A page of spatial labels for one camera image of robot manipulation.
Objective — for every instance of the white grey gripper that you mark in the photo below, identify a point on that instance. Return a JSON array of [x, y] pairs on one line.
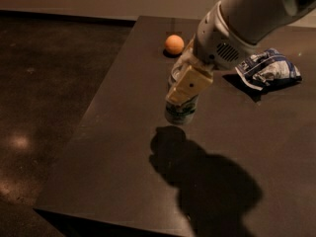
[[215, 46]]

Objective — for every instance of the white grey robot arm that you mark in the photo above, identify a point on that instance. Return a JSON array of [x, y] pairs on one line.
[[253, 20]]

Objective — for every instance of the blue white chip bag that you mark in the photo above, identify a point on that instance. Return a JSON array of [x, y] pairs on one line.
[[269, 69]]

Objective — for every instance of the orange fruit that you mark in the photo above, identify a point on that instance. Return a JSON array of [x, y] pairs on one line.
[[174, 44]]

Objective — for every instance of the green white 7up can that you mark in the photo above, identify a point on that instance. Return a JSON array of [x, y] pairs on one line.
[[183, 114]]

